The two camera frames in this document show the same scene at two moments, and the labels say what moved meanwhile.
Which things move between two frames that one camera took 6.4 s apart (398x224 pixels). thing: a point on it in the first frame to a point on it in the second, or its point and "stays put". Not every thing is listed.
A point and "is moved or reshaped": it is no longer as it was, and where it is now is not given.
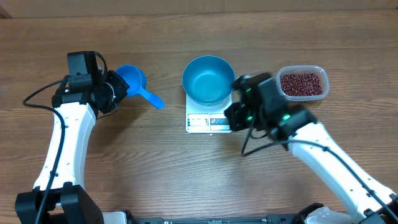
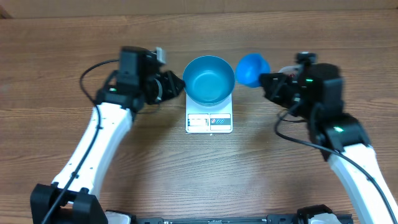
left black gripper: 122,86 to 171,79
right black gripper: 236,114 to 282,82
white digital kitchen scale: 207,119 stays put
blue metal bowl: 207,80 stays put
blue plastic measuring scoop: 136,79 is moved or reshaped
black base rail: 242,220 stays put
